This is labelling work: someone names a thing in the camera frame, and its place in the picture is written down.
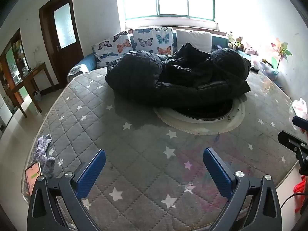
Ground round white mat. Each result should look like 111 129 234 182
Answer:
153 94 246 135

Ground black cable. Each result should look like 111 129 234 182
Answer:
280 192 305 212

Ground plain white pillow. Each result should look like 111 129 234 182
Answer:
176 29 213 53

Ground white plastic bag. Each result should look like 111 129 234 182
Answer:
291 97 308 121

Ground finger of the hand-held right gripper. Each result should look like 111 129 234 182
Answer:
277 131 308 154
292 116 308 127

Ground colourful pinwheel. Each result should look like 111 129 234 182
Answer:
271 38 293 70

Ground brown door with glass pane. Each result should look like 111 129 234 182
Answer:
38 0 85 83

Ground black puffer jacket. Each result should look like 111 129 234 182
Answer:
105 43 251 110

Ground smartphone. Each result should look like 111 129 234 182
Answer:
25 162 42 198

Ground clear plastic storage box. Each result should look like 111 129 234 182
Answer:
250 54 280 76

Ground wooden side table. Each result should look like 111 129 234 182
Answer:
11 62 55 118

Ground plush bear toys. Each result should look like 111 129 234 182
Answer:
227 31 244 51

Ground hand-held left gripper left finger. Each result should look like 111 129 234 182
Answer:
27 149 106 231

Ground blue sofa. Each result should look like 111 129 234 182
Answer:
67 32 253 82

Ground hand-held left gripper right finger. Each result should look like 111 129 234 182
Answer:
203 147 282 231

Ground purple knitted sock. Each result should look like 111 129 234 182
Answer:
33 133 52 159
40 157 56 178

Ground grey quilted star mattress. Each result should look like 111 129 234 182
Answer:
21 63 308 231

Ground wooden display cabinet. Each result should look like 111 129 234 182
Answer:
0 28 30 116

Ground red bag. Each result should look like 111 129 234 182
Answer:
294 176 308 212

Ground butterfly print pillow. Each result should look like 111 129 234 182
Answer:
132 27 174 56
91 31 132 69

